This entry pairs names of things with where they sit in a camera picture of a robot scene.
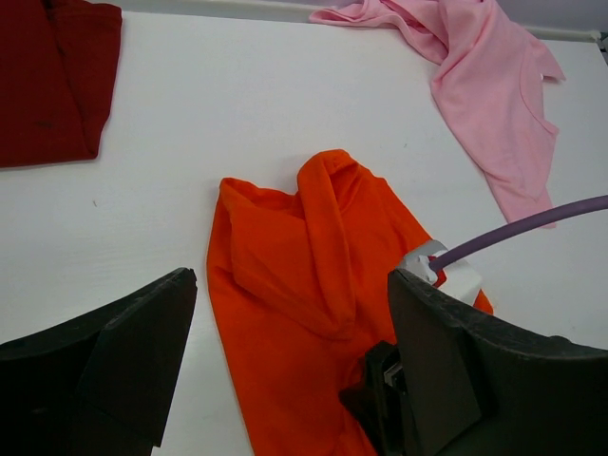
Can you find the aluminium table edge rail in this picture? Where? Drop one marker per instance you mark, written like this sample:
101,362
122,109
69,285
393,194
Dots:
566,20

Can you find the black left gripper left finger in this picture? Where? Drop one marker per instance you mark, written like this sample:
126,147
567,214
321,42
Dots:
101,383

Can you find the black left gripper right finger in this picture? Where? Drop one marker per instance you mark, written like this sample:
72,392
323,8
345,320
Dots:
477,385

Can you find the pink t-shirt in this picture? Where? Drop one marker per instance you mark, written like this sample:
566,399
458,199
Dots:
488,86

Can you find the dark red folded t-shirt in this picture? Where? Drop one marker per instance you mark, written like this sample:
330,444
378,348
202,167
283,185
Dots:
59,62

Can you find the orange t-shirt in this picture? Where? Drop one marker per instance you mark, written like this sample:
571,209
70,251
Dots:
298,286

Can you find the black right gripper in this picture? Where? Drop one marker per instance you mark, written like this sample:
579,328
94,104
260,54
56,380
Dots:
380,402

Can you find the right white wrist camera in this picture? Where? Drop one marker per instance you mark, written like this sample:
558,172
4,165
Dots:
458,280

